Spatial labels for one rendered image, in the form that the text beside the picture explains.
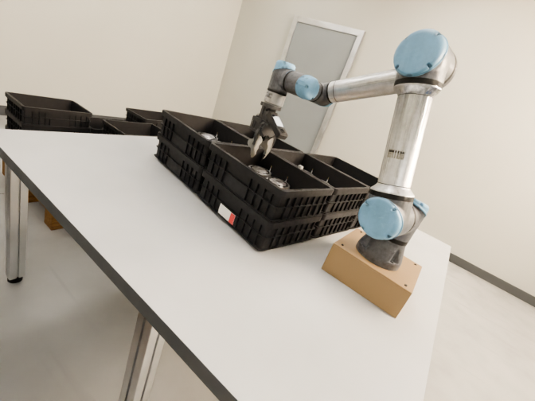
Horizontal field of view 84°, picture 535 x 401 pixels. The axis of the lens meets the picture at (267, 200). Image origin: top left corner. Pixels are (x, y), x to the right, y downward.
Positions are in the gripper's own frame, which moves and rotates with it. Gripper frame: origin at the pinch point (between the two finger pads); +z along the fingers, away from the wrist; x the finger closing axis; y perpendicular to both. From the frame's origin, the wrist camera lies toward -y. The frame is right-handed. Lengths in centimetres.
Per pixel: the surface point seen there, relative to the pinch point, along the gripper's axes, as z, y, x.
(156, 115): 36, 194, -31
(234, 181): 6.2, -11.7, 17.2
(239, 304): 22, -49, 33
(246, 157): 3.6, 7.4, 0.2
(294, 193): 0.1, -32.2, 9.5
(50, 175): 22, 20, 65
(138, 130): 38, 144, 0
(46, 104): 37, 170, 54
